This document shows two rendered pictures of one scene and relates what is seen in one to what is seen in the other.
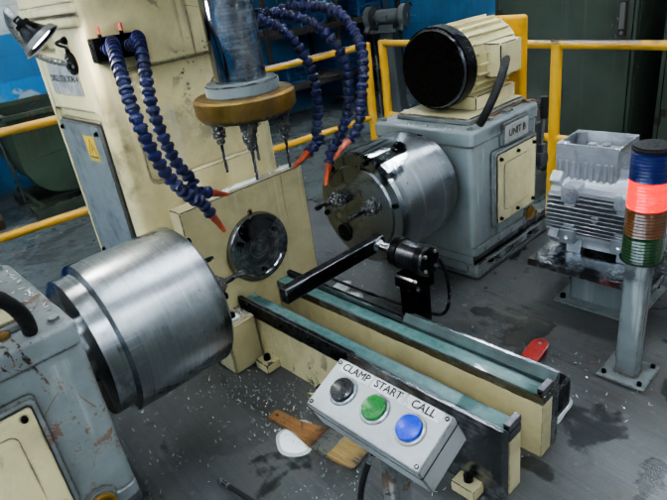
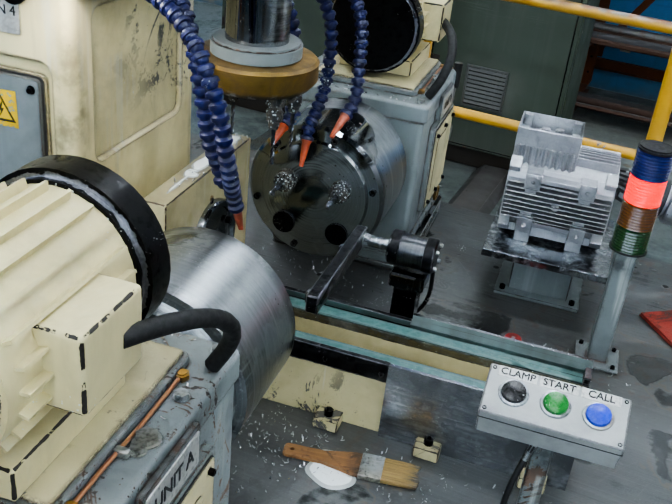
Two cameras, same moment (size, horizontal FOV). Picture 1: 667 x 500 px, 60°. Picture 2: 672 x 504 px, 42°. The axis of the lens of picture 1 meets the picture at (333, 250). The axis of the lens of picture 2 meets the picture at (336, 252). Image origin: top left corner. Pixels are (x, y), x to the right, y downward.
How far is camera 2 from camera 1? 0.72 m
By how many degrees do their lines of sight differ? 31
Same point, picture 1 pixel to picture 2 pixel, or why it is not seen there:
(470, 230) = (406, 216)
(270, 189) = not seen: hidden behind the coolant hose
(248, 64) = (285, 26)
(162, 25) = not seen: outside the picture
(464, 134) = (417, 108)
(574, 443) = not seen: hidden behind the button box
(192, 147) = (129, 110)
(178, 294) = (266, 310)
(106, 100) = (74, 48)
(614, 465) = (629, 441)
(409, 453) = (608, 436)
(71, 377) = (225, 418)
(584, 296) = (523, 285)
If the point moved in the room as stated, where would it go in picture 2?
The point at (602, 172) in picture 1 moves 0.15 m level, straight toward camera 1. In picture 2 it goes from (563, 160) to (588, 194)
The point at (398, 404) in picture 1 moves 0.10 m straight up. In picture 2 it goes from (576, 396) to (596, 326)
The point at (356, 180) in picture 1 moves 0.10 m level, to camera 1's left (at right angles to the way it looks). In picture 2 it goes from (319, 159) to (267, 166)
